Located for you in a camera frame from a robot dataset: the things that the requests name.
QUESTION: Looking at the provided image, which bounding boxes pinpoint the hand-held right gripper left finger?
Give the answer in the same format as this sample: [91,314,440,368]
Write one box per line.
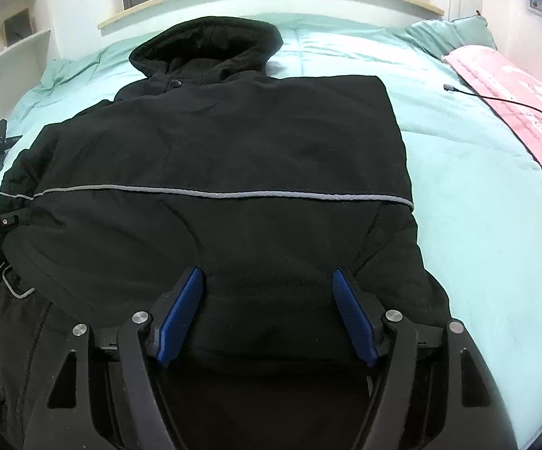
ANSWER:
[22,266,206,450]

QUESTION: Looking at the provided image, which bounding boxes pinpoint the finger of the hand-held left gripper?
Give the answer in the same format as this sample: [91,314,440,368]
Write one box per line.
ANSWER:
[0,212,31,230]

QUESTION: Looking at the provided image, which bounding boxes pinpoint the brown box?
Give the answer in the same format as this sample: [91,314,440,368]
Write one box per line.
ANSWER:
[3,7,36,42]

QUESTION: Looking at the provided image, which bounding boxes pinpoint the mint green bed cover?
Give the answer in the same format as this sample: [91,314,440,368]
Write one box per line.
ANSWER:
[0,12,542,438]

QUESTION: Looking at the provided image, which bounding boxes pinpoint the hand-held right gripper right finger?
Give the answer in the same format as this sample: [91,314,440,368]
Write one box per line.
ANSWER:
[331,266,518,450]

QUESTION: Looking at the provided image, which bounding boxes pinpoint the black cable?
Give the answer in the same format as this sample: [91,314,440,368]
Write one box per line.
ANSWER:
[443,83,542,213]

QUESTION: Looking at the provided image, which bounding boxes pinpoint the white wall shelf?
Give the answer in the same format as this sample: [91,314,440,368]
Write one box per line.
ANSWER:
[0,0,54,144]

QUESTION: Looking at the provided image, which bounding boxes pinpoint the black hooded jacket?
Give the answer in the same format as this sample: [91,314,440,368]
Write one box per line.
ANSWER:
[0,16,451,450]

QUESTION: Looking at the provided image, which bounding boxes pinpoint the mint green pillow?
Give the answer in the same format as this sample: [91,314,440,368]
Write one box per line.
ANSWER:
[404,15,497,61]

